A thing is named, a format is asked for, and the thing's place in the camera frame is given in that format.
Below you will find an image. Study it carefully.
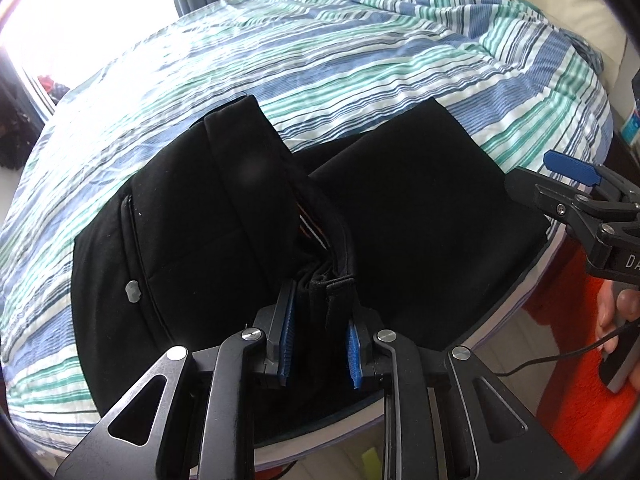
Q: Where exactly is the black hanging bag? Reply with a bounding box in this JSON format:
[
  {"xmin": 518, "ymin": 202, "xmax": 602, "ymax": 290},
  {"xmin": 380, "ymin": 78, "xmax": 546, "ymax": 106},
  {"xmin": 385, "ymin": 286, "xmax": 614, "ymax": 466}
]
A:
[{"xmin": 0, "ymin": 67, "xmax": 48, "ymax": 171}]

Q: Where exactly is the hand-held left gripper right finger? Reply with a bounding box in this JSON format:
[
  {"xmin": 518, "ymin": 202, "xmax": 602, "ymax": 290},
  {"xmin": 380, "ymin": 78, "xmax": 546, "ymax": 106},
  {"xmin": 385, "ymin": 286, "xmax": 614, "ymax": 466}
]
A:
[{"xmin": 347, "ymin": 307, "xmax": 576, "ymax": 480}]

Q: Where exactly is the blue and white box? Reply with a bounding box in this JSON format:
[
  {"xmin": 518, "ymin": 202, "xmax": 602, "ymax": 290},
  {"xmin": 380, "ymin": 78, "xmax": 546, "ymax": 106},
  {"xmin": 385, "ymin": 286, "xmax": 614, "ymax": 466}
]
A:
[{"xmin": 620, "ymin": 67, "xmax": 640, "ymax": 143}]

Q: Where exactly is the striped bed cover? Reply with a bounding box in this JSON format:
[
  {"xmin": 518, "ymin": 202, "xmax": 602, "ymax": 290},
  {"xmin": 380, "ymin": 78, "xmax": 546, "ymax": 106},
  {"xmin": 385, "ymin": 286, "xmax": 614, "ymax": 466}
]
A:
[{"xmin": 0, "ymin": 0, "xmax": 615, "ymax": 441}]

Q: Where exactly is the cream padded headboard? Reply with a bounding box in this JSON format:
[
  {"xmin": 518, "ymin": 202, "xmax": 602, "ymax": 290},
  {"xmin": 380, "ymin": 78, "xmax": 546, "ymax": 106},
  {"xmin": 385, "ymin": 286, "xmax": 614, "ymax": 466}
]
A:
[{"xmin": 510, "ymin": 0, "xmax": 628, "ymax": 91}]

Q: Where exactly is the black cable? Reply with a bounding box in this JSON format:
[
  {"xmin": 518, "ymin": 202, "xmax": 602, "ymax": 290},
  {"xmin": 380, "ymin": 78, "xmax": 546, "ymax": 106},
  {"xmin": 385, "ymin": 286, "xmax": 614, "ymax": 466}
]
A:
[{"xmin": 497, "ymin": 322, "xmax": 623, "ymax": 378}]

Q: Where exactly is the white mattress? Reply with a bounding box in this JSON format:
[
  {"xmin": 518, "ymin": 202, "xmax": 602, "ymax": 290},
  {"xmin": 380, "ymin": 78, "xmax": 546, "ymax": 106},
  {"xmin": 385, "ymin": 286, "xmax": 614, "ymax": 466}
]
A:
[{"xmin": 255, "ymin": 240, "xmax": 566, "ymax": 461}]

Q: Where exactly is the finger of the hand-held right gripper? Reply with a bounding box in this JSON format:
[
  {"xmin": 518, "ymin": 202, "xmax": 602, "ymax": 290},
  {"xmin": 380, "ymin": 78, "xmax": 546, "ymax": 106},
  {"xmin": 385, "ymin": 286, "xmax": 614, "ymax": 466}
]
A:
[
  {"xmin": 505, "ymin": 167, "xmax": 621, "ymax": 226},
  {"xmin": 544, "ymin": 151, "xmax": 640, "ymax": 206}
]

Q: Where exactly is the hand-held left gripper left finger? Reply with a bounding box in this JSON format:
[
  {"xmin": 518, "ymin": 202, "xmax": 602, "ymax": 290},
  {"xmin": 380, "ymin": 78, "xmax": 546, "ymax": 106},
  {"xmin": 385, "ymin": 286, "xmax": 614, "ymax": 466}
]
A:
[{"xmin": 52, "ymin": 294, "xmax": 298, "ymax": 480}]

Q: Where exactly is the person's right hand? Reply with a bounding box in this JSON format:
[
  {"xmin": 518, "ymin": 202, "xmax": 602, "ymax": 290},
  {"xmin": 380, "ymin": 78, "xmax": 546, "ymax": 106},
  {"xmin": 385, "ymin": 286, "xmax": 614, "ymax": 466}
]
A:
[{"xmin": 595, "ymin": 282, "xmax": 640, "ymax": 356}]

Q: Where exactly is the orange rug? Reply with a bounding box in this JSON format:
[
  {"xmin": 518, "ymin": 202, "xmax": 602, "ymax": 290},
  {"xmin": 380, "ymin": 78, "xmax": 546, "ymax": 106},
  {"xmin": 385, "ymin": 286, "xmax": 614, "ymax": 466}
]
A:
[{"xmin": 525, "ymin": 247, "xmax": 640, "ymax": 471}]

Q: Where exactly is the black backpack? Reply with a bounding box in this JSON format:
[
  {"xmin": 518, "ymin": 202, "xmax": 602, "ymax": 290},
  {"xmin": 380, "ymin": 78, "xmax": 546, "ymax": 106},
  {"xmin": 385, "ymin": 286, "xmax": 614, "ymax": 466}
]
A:
[{"xmin": 70, "ymin": 94, "xmax": 551, "ymax": 448}]

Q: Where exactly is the yellow-green paper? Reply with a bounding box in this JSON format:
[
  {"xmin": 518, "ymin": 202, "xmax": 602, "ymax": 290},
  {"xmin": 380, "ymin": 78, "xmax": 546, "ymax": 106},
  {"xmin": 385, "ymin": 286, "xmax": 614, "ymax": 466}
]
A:
[{"xmin": 360, "ymin": 447, "xmax": 385, "ymax": 480}]

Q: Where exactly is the red clothes pile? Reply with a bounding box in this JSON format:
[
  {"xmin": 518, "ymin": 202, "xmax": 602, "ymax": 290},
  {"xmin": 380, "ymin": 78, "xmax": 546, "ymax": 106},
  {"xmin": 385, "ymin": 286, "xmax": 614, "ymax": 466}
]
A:
[{"xmin": 35, "ymin": 74, "xmax": 71, "ymax": 106}]

